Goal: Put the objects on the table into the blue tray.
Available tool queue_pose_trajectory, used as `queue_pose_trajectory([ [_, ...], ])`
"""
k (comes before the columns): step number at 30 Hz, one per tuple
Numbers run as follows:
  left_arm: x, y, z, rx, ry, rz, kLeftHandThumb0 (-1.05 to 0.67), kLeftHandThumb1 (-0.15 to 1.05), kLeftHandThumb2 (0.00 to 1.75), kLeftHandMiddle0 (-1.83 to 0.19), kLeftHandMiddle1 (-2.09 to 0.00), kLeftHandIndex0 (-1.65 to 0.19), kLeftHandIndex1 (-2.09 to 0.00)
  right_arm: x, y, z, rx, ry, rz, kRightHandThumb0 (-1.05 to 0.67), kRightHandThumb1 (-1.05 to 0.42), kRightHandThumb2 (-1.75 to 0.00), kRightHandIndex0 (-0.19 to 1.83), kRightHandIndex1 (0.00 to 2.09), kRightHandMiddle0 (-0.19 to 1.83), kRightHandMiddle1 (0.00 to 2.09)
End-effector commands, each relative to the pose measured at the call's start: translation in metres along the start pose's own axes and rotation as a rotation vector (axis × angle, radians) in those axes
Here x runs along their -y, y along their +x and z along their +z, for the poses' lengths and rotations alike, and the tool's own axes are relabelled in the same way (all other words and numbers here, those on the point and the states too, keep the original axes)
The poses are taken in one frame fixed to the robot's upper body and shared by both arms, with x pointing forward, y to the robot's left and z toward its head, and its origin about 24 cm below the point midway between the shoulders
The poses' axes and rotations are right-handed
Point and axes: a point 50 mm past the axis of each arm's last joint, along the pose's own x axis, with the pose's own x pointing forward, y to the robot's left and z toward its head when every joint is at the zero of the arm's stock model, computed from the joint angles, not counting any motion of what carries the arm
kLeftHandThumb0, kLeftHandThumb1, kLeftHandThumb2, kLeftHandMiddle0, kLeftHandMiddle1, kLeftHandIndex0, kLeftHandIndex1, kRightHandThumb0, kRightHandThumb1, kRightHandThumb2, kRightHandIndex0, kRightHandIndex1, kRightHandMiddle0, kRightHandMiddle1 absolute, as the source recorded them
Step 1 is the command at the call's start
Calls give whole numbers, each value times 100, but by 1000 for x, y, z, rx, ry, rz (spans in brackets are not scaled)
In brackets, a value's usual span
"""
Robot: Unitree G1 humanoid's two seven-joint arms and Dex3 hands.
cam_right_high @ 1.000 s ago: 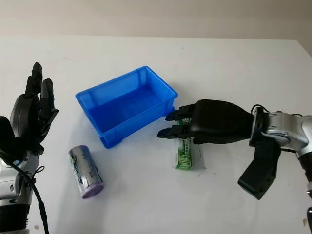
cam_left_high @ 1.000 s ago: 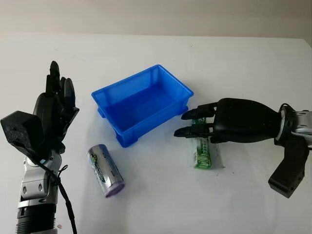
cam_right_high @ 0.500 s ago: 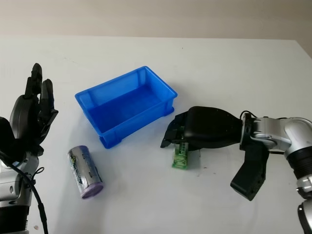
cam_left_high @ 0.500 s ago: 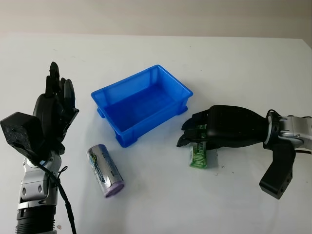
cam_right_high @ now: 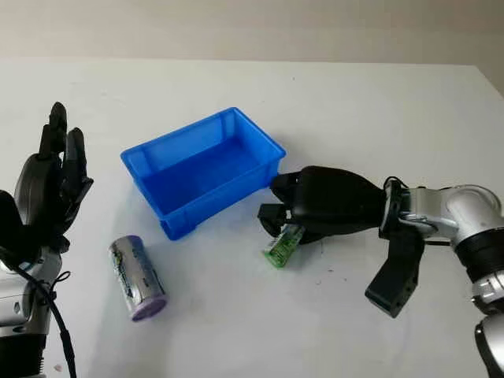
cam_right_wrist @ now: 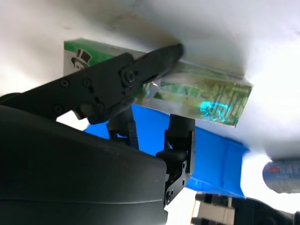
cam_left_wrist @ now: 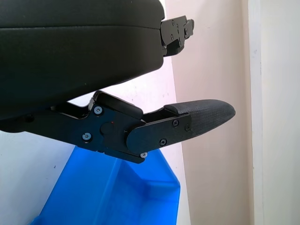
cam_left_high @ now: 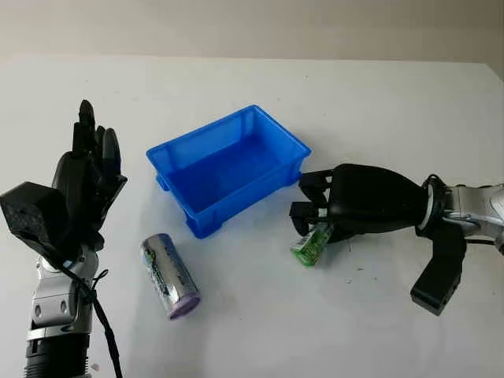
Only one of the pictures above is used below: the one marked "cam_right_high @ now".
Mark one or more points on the green rectangular pack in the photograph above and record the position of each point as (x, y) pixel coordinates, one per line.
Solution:
(281, 248)

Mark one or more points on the silver can with purple lid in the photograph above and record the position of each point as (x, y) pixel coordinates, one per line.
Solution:
(138, 279)

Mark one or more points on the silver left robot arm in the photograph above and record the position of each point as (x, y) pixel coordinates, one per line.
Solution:
(19, 307)

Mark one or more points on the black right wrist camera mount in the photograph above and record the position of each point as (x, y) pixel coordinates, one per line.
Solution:
(397, 283)

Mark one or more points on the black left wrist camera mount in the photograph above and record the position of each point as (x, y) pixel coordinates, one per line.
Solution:
(10, 220)

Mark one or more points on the blue plastic tray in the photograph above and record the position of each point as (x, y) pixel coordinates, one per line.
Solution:
(204, 173)

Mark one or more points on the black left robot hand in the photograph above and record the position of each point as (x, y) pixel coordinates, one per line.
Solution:
(51, 185)

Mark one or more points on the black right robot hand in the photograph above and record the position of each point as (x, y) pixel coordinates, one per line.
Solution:
(334, 201)

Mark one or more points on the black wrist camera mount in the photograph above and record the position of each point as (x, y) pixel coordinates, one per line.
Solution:
(10, 220)
(397, 283)

